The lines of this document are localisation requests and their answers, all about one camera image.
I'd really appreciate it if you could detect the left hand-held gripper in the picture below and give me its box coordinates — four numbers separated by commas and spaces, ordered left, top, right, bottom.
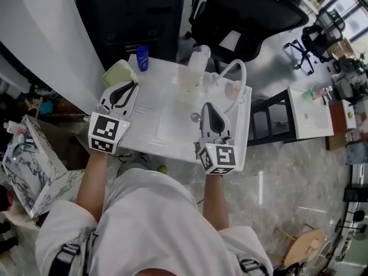
87, 80, 140, 155

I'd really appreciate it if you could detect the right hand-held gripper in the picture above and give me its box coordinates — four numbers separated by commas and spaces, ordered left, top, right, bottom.
194, 102, 237, 175

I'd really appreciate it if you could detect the pale yellow-green plastic container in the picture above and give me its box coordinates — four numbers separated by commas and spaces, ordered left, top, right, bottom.
101, 59, 139, 89

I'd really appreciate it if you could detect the person's left forearm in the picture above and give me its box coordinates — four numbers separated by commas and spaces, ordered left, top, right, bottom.
76, 151, 109, 223

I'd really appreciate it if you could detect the person's right forearm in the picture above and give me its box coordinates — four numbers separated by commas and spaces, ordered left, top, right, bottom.
202, 172, 230, 231

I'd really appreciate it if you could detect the pink cup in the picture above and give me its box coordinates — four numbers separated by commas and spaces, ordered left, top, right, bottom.
224, 80, 243, 98

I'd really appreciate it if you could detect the black metal stand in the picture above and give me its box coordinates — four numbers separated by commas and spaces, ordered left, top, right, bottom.
246, 88, 298, 147

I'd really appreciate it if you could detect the white sink basin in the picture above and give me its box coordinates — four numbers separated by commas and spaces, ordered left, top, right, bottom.
114, 55, 253, 164

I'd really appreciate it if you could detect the blue bottle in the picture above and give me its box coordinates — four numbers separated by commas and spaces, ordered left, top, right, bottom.
135, 45, 150, 72

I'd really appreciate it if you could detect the white arched faucet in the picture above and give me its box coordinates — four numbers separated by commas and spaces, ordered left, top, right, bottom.
210, 59, 248, 115

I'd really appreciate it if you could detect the clear pump bottle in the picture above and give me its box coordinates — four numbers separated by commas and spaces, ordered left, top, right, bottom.
177, 44, 212, 95

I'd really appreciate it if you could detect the white desk with items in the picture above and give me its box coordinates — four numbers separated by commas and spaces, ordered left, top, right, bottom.
287, 85, 335, 140

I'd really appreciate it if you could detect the pink bottle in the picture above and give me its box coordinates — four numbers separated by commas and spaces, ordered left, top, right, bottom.
3, 120, 24, 135

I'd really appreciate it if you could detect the chrome faucet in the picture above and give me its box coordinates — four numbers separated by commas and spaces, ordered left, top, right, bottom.
7, 142, 40, 159

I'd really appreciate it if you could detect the black mesh office chair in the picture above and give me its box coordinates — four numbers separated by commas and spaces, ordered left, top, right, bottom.
188, 0, 311, 66

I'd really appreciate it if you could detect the person's white shirt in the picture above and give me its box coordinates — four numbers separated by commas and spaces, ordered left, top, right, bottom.
34, 168, 274, 276

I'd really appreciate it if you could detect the brown wooden cabinet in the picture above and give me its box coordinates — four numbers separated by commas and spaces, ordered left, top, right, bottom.
326, 98, 368, 152

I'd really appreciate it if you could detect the marble pattern sink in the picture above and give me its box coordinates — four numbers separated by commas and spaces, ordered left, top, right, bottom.
1, 114, 85, 220

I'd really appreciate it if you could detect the small black office chair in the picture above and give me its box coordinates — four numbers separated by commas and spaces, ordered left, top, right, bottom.
283, 9, 346, 76

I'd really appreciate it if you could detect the round wooden stool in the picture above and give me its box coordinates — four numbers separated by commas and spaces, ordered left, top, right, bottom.
275, 227, 326, 270

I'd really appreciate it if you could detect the black harness strap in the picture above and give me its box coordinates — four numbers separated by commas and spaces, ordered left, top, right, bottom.
48, 233, 99, 276
236, 257, 270, 276

